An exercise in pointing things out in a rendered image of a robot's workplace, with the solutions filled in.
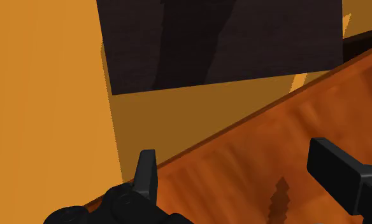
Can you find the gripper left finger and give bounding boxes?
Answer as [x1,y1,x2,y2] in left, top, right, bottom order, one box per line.
[42,149,194,224]

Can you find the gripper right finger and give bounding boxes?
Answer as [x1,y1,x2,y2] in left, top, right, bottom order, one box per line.
[306,137,372,224]

